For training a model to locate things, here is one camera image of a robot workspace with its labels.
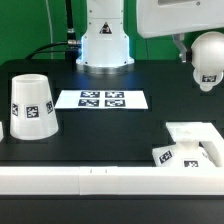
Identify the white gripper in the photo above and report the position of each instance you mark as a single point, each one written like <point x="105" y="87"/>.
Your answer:
<point x="167" y="17"/>

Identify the white lamp bulb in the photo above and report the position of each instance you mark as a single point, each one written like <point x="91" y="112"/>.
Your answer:
<point x="208" y="60"/>

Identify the white lamp base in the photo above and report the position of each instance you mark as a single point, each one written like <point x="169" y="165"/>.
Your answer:
<point x="188" y="151"/>

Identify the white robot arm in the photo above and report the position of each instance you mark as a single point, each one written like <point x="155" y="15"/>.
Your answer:
<point x="105" y="45"/>

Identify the white lamp shade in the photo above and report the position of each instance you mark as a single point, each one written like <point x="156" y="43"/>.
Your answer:
<point x="33" y="115"/>

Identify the white marker sheet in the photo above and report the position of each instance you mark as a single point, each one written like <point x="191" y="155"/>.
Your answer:
<point x="101" y="99"/>

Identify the white right wall bar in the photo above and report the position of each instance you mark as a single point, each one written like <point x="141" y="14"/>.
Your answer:
<point x="213" y="143"/>

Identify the white left wall bar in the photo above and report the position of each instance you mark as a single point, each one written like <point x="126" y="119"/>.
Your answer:
<point x="1" y="132"/>

